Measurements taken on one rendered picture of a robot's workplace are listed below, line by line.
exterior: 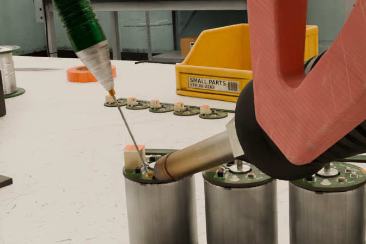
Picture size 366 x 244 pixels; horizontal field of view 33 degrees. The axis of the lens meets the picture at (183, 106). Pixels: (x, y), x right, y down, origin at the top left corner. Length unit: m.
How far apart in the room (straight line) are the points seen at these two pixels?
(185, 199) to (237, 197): 0.02
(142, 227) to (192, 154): 0.05
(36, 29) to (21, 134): 5.85
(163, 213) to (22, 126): 0.35
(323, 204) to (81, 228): 0.16
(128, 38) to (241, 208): 5.60
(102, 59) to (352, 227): 0.09
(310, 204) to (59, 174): 0.24
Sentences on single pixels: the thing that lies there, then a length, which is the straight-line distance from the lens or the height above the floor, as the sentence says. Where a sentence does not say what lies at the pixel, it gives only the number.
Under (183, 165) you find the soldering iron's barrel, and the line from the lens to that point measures 0.17.
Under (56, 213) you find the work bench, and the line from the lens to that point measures 0.35.
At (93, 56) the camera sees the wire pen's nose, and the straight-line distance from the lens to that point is 0.19.
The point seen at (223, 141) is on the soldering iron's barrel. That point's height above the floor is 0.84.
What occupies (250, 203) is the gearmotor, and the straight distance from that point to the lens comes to 0.19.
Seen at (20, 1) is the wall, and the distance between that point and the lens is 6.22.
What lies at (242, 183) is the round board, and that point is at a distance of 0.19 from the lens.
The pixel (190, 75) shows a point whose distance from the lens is 0.60.
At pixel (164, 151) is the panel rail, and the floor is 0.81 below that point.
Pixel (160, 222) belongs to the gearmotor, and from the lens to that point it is 0.20.
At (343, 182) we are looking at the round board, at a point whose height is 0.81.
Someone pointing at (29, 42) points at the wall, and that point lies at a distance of 6.29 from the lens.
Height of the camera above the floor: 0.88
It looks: 13 degrees down
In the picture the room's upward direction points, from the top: 3 degrees counter-clockwise
